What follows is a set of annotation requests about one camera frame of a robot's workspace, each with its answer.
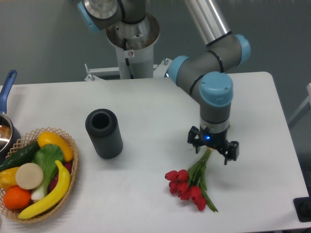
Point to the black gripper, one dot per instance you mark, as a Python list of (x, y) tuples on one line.
[(215, 140)]

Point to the red tulip bouquet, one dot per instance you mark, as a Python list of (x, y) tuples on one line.
[(190, 184)]

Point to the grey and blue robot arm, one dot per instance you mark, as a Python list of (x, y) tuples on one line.
[(203, 78)]

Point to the black device at table edge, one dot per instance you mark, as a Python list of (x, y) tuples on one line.
[(303, 208)]

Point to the dark grey ribbed vase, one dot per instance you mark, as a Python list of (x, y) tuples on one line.
[(103, 129)]

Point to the dark red vegetable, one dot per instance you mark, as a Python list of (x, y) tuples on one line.
[(53, 183)]

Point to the yellow banana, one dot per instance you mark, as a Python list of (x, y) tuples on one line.
[(52, 198)]

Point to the green bok choy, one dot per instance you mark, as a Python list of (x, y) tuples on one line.
[(46, 158)]

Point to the woven wicker basket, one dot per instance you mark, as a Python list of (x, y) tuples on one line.
[(25, 140)]

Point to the beige round disc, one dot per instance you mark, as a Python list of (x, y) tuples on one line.
[(29, 176)]

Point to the green cucumber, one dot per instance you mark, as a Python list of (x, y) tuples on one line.
[(20, 157)]

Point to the orange fruit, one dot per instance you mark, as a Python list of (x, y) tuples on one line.
[(16, 198)]

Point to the yellow bell pepper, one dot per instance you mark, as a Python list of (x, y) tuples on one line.
[(7, 178)]

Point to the white frame at right edge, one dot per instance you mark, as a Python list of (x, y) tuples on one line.
[(301, 110)]

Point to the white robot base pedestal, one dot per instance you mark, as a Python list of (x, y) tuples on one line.
[(134, 47)]

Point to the blue handled saucepan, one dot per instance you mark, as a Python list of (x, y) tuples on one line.
[(8, 132)]

